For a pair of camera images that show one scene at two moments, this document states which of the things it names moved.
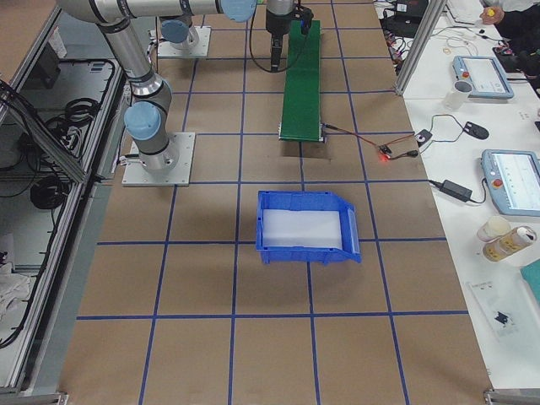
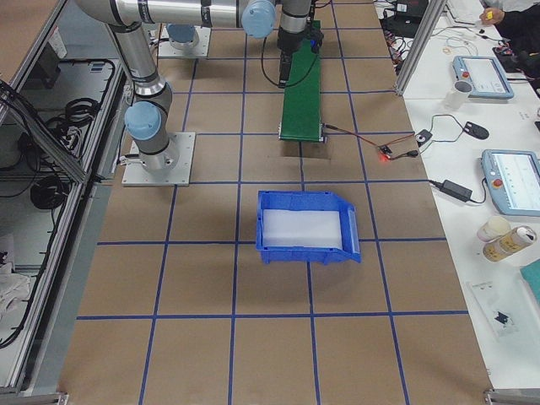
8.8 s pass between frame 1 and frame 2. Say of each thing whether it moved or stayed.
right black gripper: moved
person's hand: stayed
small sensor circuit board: stayed
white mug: stayed
